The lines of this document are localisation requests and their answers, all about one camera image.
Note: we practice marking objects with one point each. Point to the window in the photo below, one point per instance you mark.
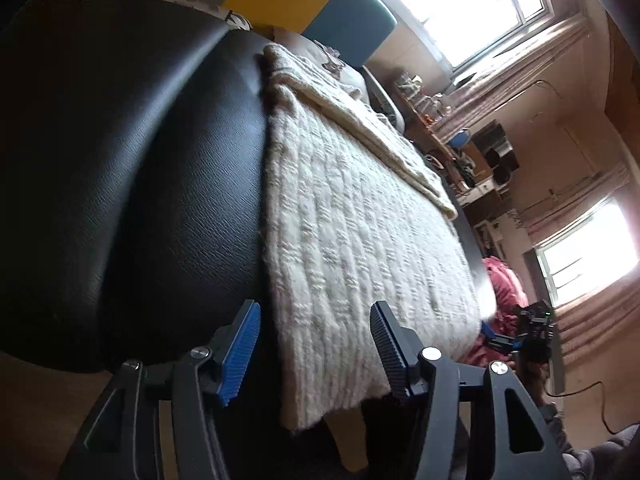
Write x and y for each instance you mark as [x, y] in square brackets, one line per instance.
[585, 250]
[460, 5]

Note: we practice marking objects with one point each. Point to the black electronic appliance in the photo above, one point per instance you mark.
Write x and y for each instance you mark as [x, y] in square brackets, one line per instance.
[495, 152]

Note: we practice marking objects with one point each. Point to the person's right hand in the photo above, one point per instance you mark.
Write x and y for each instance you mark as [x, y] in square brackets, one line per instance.
[532, 377]

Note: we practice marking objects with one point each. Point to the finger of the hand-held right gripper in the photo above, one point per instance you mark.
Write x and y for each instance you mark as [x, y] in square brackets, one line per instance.
[500, 341]

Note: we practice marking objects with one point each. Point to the white printed cushion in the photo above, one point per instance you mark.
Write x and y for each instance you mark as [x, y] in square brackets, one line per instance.
[352, 77]

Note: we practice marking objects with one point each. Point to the glass jar with oranges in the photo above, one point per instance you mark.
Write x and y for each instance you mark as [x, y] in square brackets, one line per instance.
[434, 110]

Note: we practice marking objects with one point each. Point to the beige curtain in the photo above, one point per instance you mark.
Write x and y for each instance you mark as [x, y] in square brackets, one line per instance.
[595, 320]
[500, 90]

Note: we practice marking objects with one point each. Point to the white knit sweater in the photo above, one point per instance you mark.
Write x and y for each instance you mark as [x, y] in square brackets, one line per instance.
[350, 210]

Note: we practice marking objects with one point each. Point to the wooden desk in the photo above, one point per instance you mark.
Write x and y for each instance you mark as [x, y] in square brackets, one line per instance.
[450, 160]

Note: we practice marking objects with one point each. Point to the blue jug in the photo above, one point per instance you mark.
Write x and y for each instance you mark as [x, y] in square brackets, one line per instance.
[460, 140]

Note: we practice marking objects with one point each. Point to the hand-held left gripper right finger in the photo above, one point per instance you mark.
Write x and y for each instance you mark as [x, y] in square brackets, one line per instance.
[392, 355]

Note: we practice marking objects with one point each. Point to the black leather bench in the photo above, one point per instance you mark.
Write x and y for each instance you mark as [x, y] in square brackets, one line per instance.
[125, 160]

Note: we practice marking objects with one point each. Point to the pink blanket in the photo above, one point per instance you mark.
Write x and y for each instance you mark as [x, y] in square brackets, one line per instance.
[500, 280]

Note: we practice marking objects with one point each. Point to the row of small glass jars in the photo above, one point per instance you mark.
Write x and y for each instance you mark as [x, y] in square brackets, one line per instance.
[410, 87]

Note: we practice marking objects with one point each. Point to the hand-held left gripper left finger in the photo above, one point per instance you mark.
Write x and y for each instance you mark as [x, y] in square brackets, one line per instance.
[242, 355]

